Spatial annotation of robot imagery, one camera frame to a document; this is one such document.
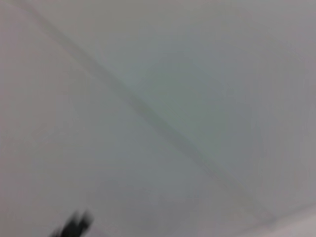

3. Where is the small black blurry object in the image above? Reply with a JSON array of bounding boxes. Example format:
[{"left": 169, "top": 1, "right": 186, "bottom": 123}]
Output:
[{"left": 48, "top": 209, "right": 95, "bottom": 237}]

